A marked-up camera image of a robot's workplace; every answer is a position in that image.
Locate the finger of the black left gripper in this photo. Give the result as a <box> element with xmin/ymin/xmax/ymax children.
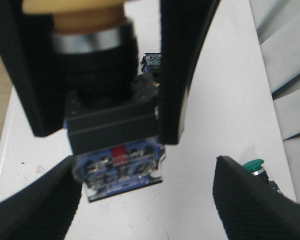
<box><xmin>158</xmin><ymin>0</ymin><xmax>220</xmax><ymax>145</ymax></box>
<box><xmin>0</xmin><ymin>0</ymin><xmax>69</xmax><ymax>137</ymax></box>

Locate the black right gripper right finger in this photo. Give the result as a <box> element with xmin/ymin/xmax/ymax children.
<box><xmin>212</xmin><ymin>156</ymin><xmax>300</xmax><ymax>240</ymax></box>

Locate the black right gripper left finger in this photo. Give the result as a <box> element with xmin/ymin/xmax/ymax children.
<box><xmin>0</xmin><ymin>156</ymin><xmax>82</xmax><ymax>240</ymax></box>

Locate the yellow mushroom push button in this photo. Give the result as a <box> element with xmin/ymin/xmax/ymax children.
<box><xmin>22</xmin><ymin>0</ymin><xmax>166</xmax><ymax>202</ymax></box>

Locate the green push button near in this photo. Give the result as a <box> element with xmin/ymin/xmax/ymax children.
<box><xmin>242</xmin><ymin>158</ymin><xmax>283</xmax><ymax>195</ymax></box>

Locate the green push button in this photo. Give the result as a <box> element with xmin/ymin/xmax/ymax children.
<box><xmin>242</xmin><ymin>158</ymin><xmax>283</xmax><ymax>195</ymax></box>
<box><xmin>140</xmin><ymin>52</ymin><xmax>162</xmax><ymax>73</ymax></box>

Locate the green push button far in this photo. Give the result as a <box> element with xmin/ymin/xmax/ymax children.
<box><xmin>140</xmin><ymin>52</ymin><xmax>162</xmax><ymax>73</ymax></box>

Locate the grey pleated curtain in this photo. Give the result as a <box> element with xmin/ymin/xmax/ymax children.
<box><xmin>250</xmin><ymin>0</ymin><xmax>300</xmax><ymax>204</ymax></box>

